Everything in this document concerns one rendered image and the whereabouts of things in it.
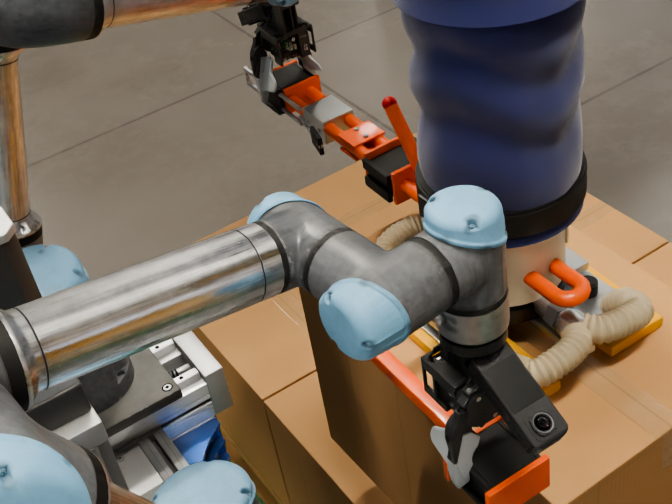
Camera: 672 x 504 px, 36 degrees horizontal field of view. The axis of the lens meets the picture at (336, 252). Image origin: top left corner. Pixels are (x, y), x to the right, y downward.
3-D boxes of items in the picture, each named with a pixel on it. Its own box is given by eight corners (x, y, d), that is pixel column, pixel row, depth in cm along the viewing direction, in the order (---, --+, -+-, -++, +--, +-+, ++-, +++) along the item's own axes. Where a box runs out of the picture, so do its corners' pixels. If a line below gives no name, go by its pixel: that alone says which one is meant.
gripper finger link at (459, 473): (435, 460, 119) (452, 395, 115) (467, 493, 115) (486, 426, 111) (413, 467, 118) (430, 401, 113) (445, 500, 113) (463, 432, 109)
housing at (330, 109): (358, 130, 179) (354, 108, 176) (325, 146, 177) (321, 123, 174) (336, 114, 184) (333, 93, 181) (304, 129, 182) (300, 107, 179)
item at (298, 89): (323, 99, 188) (319, 75, 185) (288, 114, 186) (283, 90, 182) (299, 82, 194) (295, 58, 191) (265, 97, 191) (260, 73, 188)
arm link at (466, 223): (397, 207, 97) (463, 168, 100) (408, 296, 103) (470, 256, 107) (456, 242, 91) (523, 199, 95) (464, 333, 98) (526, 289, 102)
